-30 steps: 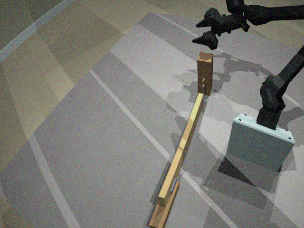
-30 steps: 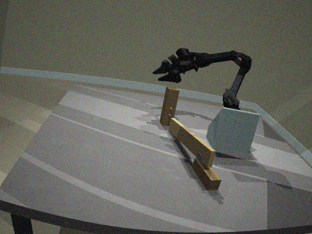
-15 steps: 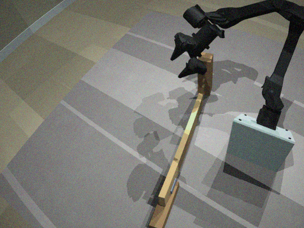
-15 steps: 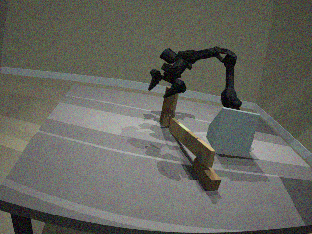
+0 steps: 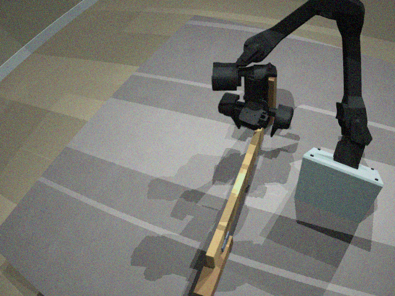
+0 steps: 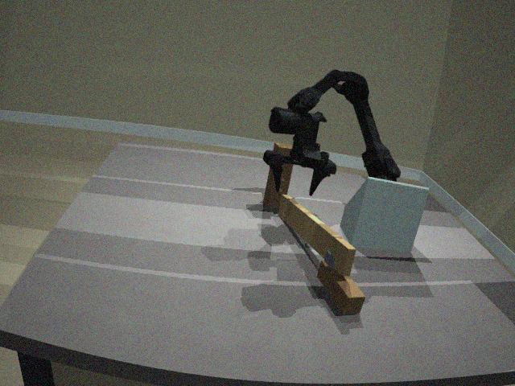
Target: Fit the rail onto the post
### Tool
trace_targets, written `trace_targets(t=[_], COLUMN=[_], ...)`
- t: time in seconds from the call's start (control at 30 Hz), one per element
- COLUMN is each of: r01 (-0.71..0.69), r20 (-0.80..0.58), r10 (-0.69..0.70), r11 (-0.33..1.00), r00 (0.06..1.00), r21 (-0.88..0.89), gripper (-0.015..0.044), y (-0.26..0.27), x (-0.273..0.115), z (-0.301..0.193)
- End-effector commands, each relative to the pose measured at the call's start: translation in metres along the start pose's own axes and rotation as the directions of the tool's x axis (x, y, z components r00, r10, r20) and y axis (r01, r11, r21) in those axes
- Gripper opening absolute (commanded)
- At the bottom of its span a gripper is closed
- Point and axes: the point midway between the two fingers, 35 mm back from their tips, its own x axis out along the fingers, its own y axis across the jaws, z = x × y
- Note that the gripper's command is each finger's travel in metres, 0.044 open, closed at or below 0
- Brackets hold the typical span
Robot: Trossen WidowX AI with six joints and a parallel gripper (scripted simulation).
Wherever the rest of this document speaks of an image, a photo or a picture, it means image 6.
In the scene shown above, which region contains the long tan wooden rail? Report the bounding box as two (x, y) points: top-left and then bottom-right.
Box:
(278, 195), (356, 277)

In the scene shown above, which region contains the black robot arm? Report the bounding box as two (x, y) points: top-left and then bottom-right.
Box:
(269, 70), (401, 182)

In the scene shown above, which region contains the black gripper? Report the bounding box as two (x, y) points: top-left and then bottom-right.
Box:
(263, 134), (336, 196)

